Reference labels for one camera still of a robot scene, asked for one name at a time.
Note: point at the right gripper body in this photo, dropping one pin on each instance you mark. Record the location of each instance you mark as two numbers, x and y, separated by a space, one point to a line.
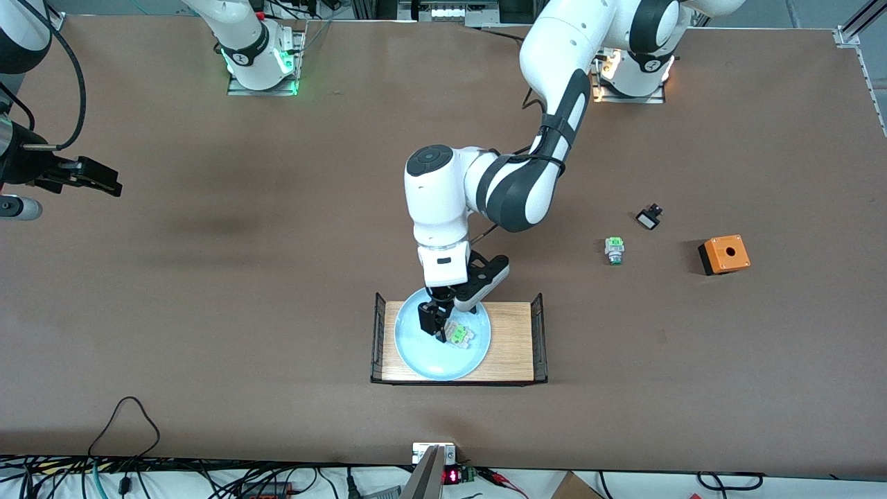
24 168

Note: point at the white green button switch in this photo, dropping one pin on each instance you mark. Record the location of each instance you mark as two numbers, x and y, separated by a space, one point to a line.
461 335

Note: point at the light blue round plate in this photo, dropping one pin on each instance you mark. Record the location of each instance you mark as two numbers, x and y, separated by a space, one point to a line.
429 360

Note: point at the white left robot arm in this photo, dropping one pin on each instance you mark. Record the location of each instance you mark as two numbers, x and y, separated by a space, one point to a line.
554 41

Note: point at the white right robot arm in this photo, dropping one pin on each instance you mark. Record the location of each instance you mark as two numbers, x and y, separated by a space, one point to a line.
242 34

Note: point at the aluminium corner profile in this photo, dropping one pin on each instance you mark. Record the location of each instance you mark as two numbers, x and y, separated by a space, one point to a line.
849 34
57 17

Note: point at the red digit display module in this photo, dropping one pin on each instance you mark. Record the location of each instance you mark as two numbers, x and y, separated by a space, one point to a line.
454 476

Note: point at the brown cardboard piece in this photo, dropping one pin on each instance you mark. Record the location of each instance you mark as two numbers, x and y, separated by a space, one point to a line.
575 488

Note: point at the silver white connector strip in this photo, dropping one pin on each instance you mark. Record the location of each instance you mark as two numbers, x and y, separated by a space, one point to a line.
450 12

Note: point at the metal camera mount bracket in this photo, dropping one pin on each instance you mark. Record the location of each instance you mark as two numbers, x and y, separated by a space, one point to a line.
428 471

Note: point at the green push button switch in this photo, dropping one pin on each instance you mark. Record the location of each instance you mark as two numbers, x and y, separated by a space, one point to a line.
615 249

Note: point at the small black white switch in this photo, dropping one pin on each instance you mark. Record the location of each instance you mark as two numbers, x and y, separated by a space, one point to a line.
648 219

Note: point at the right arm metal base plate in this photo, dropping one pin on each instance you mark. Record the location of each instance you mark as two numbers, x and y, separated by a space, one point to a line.
299 62

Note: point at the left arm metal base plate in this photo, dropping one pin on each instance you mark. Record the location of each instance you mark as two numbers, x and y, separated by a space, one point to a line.
603 93

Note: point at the orange button enclosure box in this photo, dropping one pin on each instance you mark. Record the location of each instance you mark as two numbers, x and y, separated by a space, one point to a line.
726 254

